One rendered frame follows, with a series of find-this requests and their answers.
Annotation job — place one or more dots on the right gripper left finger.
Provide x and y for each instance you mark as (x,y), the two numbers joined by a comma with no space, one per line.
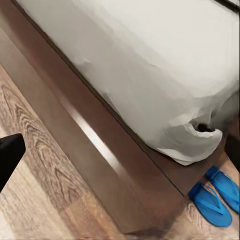
(12,149)

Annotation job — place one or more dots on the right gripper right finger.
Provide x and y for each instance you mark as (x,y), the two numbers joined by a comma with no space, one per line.
(232,149)

